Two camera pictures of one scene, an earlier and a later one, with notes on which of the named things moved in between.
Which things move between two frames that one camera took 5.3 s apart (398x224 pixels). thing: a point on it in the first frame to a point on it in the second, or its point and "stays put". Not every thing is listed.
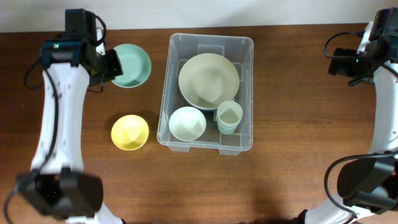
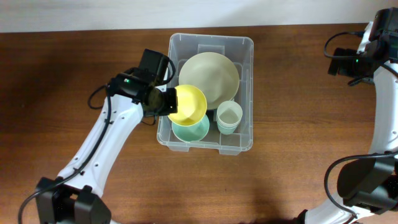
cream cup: (229, 126) stays put
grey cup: (229, 114) stays put
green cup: (227, 130) stays put
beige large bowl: (206, 80) stays put
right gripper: (347, 56) stays put
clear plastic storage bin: (237, 49) stays put
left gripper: (113, 55) to (172, 106)
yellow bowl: (130, 132) to (191, 106)
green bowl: (136, 65) to (193, 133)
